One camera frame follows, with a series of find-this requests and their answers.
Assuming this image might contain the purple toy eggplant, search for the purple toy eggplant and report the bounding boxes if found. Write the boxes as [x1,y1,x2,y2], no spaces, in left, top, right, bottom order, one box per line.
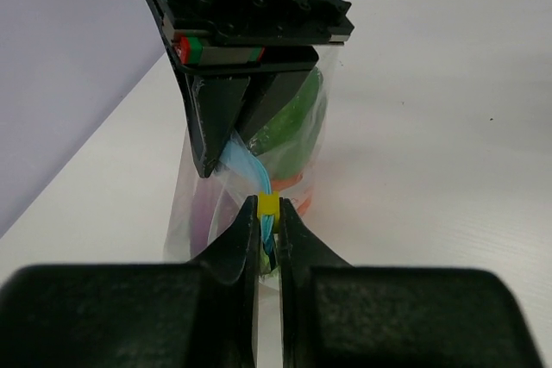
[189,179,222,257]

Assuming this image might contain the clear zip top bag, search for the clear zip top bag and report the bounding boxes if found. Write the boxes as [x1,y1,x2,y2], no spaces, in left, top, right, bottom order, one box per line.
[162,0,360,287]

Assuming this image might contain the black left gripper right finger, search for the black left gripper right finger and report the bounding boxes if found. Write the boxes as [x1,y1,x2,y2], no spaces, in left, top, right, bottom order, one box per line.
[279,200,543,367]

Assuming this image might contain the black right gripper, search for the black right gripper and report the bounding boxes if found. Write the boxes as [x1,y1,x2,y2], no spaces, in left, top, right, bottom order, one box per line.
[146,0,354,178]

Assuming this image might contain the orange toy pumpkin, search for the orange toy pumpkin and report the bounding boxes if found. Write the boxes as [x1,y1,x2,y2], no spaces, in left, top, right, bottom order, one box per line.
[271,169,315,216]

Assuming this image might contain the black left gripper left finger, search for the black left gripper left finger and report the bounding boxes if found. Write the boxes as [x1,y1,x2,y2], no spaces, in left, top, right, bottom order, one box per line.
[1,197,260,367]

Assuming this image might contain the green toy bell pepper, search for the green toy bell pepper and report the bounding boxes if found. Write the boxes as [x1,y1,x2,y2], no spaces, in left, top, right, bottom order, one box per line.
[247,68,328,180]

